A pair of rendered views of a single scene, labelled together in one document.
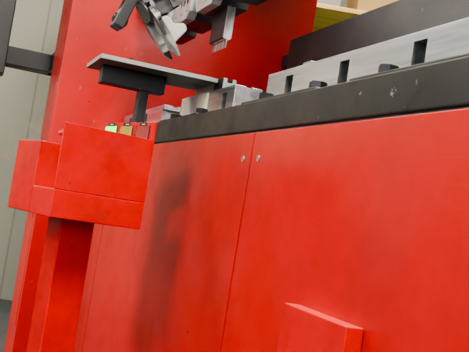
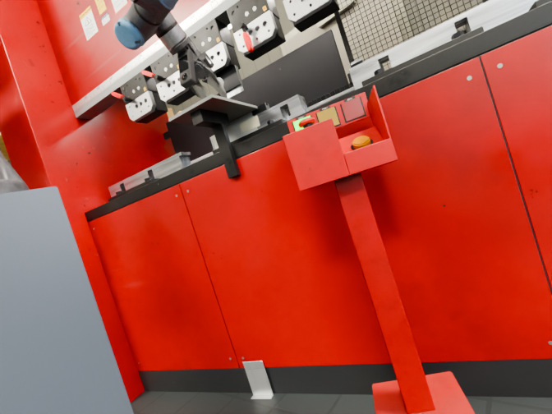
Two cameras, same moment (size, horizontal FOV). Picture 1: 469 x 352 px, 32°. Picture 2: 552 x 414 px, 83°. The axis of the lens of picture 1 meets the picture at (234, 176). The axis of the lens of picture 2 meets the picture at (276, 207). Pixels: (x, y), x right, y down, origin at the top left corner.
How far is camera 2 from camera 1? 1.31 m
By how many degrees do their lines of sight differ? 43
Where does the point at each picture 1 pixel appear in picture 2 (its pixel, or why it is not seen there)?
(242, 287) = (531, 138)
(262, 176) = (516, 71)
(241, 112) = (442, 56)
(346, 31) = not seen: hidden behind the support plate
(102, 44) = (66, 147)
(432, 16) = (290, 69)
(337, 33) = not seen: hidden behind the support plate
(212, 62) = (133, 144)
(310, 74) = (415, 44)
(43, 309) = (376, 242)
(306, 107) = not seen: outside the picture
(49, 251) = (356, 203)
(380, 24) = (247, 87)
